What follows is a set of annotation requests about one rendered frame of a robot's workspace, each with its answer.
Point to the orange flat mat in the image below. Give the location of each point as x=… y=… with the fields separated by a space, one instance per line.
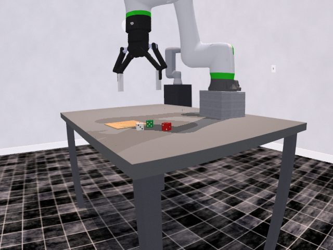
x=122 y=125

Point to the green die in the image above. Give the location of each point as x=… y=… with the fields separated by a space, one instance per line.
x=149 y=123

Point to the red die with white pips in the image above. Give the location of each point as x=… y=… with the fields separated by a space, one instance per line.
x=166 y=126

